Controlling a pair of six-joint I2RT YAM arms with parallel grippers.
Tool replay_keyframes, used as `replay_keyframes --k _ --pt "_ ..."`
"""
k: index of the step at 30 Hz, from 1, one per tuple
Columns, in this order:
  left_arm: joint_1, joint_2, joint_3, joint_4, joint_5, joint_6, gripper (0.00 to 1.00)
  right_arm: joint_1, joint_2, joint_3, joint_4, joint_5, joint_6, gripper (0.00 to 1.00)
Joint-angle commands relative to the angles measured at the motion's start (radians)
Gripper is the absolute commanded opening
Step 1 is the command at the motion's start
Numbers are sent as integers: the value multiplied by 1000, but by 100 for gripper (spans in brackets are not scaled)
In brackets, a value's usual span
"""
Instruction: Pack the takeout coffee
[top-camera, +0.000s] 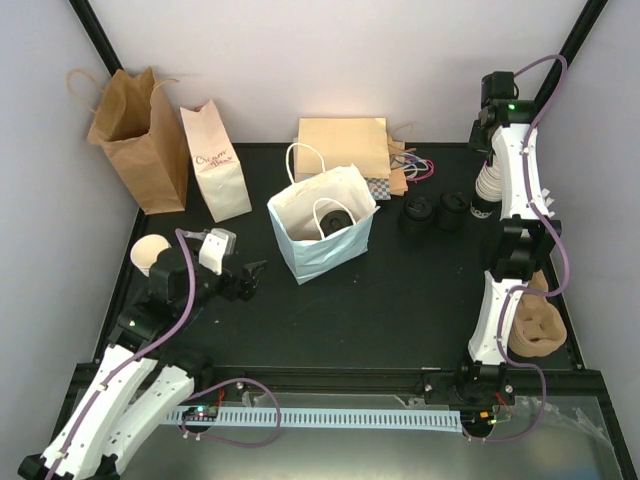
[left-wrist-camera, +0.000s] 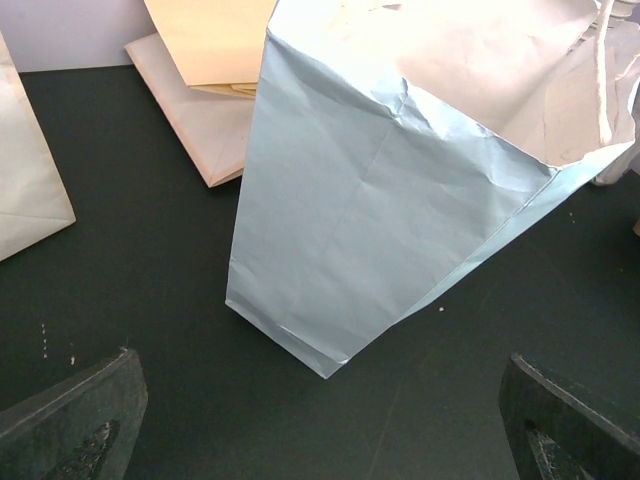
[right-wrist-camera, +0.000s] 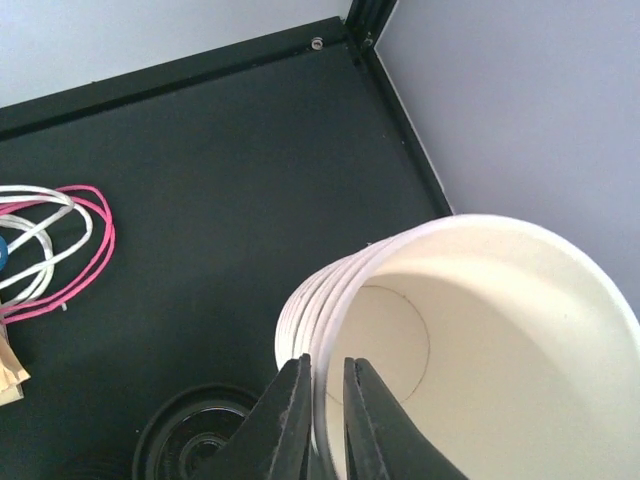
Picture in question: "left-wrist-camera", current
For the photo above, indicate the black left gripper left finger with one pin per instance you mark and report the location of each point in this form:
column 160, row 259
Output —
column 84, row 427

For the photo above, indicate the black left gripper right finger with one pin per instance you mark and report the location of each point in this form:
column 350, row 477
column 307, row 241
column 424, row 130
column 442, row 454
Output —
column 559, row 429

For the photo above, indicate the light blue paper bag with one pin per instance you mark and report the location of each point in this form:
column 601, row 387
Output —
column 397, row 145

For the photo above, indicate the pink cream paper bag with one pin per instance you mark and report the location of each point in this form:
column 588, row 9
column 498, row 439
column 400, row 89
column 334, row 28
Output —
column 34, row 201

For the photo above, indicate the flat tan paper bag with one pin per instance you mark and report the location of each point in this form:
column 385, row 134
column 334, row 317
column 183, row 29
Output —
column 216, row 45

